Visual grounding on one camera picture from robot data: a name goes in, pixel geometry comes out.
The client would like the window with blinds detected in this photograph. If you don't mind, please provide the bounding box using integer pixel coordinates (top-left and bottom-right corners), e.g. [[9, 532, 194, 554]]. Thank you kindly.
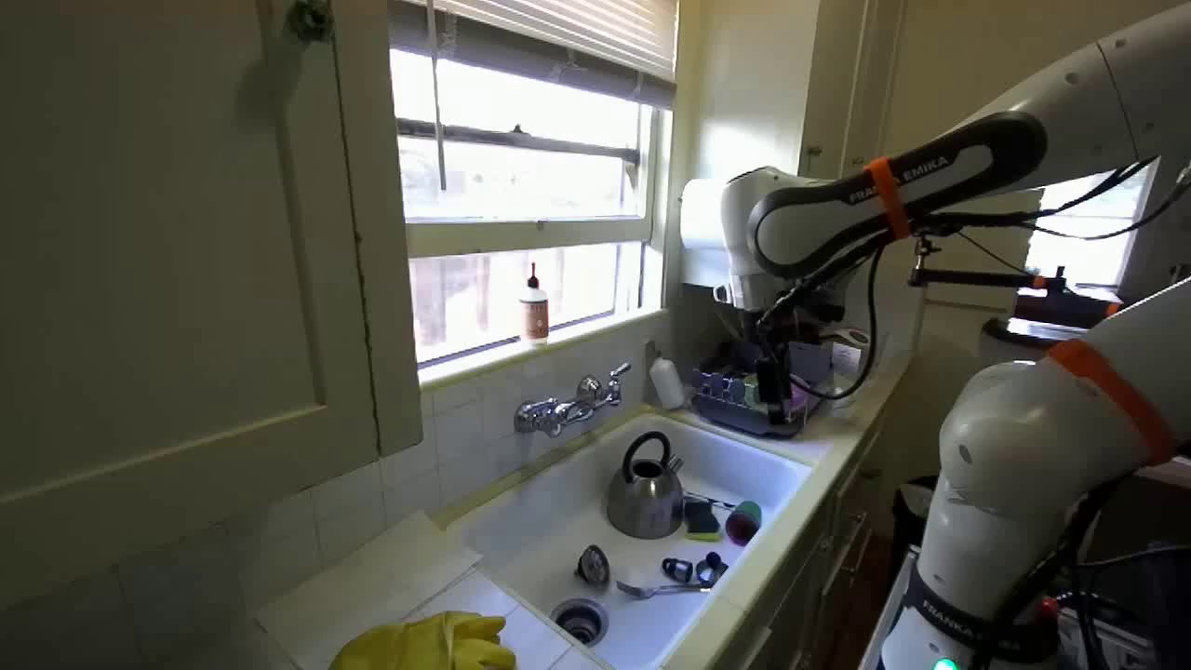
[[390, 0, 679, 366]]

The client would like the silver kettle black handle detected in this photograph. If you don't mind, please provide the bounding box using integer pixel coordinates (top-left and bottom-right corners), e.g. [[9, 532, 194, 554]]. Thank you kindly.
[[606, 433, 686, 541]]

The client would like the white ceramic sink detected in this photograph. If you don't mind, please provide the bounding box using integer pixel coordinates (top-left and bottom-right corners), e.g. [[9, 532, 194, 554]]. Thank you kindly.
[[449, 414, 828, 670]]

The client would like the dark sponge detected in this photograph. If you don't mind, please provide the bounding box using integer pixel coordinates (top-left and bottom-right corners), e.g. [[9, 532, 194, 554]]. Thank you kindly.
[[686, 499, 719, 534]]

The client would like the soap pump bottle on sill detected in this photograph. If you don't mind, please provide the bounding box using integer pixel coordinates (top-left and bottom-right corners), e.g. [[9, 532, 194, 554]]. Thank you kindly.
[[520, 264, 550, 342]]

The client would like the metal sink stopper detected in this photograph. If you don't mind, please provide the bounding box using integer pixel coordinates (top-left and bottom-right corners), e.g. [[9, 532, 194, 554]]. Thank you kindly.
[[572, 542, 611, 587]]

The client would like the chrome sink drain ring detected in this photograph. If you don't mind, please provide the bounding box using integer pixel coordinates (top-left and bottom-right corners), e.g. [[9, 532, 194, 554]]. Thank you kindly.
[[550, 594, 614, 649]]

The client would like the green pink scrubber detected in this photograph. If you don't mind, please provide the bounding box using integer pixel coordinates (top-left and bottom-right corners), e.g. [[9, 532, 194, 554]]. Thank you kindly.
[[725, 499, 763, 546]]

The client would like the background window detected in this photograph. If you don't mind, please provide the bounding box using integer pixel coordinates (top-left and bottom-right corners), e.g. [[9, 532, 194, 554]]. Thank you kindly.
[[1024, 168, 1155, 290]]

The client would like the small black object in sink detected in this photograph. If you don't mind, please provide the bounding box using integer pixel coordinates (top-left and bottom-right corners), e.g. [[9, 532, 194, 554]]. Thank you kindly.
[[664, 549, 731, 587]]

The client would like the cream cabinet door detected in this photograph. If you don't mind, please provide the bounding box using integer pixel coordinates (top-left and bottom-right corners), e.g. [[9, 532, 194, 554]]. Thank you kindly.
[[0, 0, 421, 606]]

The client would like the chrome wall faucet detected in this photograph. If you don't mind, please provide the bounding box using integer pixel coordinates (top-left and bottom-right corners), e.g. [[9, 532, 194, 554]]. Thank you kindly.
[[515, 362, 631, 440]]

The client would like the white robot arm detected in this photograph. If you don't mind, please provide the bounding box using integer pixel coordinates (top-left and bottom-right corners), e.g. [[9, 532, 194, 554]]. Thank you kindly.
[[725, 3, 1191, 670]]

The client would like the dish drying rack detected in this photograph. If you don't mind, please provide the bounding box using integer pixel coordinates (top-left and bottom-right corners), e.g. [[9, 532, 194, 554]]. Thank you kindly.
[[690, 340, 844, 440]]

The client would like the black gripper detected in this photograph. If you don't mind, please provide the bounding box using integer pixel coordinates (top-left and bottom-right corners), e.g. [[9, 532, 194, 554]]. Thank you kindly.
[[748, 290, 844, 418]]

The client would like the white dish soap bottle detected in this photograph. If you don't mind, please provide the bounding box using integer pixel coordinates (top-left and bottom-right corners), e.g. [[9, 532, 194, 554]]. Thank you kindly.
[[649, 353, 686, 408]]

